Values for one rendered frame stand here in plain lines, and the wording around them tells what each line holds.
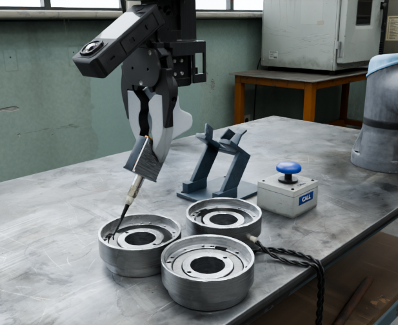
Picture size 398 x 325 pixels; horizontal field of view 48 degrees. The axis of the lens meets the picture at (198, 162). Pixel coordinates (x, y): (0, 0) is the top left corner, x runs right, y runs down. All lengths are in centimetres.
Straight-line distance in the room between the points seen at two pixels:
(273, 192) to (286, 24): 230
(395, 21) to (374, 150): 355
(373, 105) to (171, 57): 53
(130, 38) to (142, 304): 29
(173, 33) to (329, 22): 225
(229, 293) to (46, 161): 187
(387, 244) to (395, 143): 36
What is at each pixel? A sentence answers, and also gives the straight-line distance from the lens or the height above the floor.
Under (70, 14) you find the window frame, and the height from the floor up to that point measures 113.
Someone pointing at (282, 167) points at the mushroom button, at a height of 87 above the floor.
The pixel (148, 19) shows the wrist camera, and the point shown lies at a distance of 54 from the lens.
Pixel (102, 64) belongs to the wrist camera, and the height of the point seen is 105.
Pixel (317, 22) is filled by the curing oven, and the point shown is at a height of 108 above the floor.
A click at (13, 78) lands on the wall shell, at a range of 217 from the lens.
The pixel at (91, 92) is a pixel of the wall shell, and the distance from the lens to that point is 236.
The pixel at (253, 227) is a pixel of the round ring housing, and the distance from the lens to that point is 60.
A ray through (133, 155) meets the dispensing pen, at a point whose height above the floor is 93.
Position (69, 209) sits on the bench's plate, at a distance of 77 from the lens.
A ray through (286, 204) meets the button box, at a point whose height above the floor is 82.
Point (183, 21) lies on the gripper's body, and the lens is 59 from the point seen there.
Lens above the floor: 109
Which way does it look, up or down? 17 degrees down
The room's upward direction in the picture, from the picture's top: 1 degrees counter-clockwise
